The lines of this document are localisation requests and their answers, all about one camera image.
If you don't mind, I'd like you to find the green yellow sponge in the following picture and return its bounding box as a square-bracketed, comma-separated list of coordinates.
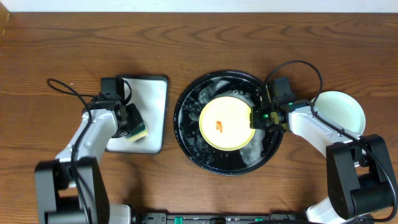
[126, 122, 149, 142]

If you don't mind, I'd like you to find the yellow plate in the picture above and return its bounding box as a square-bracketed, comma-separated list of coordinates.
[199, 96, 255, 151]

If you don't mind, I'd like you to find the mint plate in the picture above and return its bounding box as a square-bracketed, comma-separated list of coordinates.
[315, 91, 366, 134]

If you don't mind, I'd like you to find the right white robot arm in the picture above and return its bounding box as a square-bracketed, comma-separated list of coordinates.
[250, 93, 397, 223]

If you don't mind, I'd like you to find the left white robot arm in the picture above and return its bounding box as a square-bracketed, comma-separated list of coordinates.
[34, 96, 147, 223]

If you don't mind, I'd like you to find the white rectangular sponge tray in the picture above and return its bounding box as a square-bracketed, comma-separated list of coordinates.
[106, 75, 168, 154]

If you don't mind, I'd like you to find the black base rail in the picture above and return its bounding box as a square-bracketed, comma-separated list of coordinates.
[131, 212, 309, 224]

